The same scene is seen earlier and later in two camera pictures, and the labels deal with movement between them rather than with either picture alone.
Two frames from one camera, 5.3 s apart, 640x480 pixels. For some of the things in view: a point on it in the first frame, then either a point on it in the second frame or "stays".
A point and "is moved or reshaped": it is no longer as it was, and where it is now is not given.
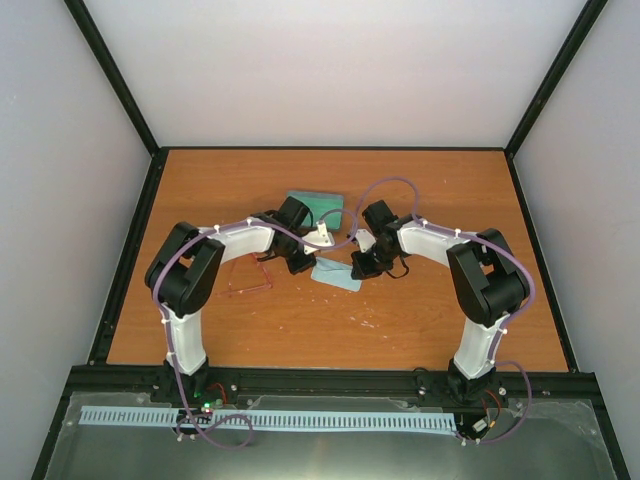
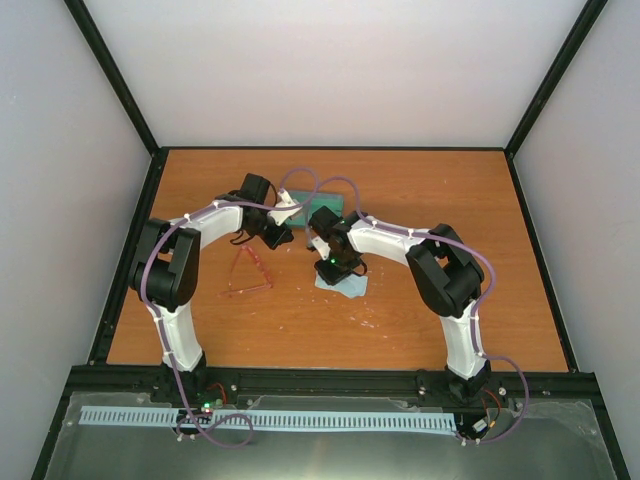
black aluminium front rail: (539, 387) stays
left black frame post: (89, 30) stays
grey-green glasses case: (325, 207) stays
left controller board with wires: (210, 396) stays
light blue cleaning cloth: (335, 273) is moved or reshaped
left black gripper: (295, 267) → (281, 235)
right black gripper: (362, 271) → (330, 277)
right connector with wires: (491, 404) stays
